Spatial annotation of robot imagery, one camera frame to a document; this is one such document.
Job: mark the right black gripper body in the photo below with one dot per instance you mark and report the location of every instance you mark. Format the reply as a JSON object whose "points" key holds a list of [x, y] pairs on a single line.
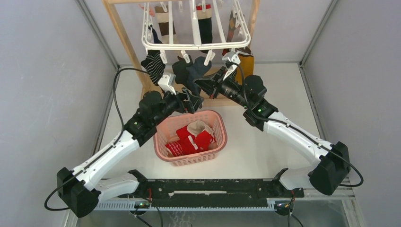
{"points": [[227, 88]]}

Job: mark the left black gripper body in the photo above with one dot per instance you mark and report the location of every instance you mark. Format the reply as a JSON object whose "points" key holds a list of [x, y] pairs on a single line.
{"points": [[185, 107]]}

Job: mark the wooden hanger stand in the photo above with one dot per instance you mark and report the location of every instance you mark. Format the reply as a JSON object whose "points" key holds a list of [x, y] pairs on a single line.
{"points": [[146, 83]]}

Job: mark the dark blue sock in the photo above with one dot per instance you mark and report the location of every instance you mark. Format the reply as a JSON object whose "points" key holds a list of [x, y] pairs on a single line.
{"points": [[196, 71]]}

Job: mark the pink plastic basket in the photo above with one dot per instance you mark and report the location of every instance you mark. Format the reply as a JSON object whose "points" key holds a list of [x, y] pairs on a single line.
{"points": [[166, 133]]}

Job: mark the plain red sock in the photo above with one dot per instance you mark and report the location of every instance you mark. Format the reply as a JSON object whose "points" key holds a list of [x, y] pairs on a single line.
{"points": [[186, 136]]}

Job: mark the red white striped sock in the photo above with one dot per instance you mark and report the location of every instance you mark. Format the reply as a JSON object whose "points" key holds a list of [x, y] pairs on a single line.
{"points": [[204, 142]]}

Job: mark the red snowflake sock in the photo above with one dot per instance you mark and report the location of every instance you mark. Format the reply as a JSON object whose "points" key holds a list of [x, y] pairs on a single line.
{"points": [[175, 148]]}

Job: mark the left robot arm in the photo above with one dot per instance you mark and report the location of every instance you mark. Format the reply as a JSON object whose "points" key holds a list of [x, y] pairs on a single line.
{"points": [[82, 187]]}

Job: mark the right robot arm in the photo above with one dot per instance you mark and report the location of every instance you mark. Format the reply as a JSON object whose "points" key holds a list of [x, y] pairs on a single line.
{"points": [[329, 163]]}

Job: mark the white plastic sock hanger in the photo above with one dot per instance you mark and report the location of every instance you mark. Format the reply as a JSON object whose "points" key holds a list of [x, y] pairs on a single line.
{"points": [[184, 29]]}

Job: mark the yellow brown striped sock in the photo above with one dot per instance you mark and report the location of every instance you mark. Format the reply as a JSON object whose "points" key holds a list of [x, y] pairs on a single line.
{"points": [[246, 60]]}

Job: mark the black white striped sock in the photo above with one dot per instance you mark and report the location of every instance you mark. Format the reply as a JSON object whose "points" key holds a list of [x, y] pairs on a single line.
{"points": [[153, 65]]}

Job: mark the argyle red yellow sock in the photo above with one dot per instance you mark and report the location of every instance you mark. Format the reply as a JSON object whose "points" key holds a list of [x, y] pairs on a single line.
{"points": [[231, 27]]}

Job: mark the brown beige block sock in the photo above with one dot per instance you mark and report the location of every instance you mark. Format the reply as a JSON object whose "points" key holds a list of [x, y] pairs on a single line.
{"points": [[163, 22]]}

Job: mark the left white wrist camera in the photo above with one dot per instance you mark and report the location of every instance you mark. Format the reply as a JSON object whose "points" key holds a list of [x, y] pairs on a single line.
{"points": [[166, 83]]}

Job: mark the black mounting rail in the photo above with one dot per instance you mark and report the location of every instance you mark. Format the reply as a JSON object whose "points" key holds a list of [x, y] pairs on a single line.
{"points": [[213, 193]]}

